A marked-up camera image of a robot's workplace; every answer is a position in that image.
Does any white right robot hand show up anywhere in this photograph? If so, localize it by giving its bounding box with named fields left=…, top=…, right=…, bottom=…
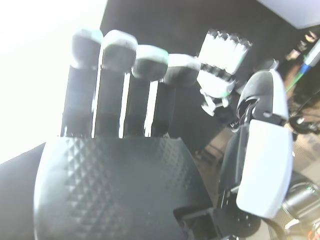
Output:
left=33, top=27, right=295, bottom=240

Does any grey adapter with blue plug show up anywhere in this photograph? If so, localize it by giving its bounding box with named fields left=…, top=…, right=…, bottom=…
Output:
left=300, top=39, right=320, bottom=74

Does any thin green cable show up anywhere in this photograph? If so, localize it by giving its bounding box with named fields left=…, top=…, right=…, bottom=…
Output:
left=285, top=71, right=305, bottom=94

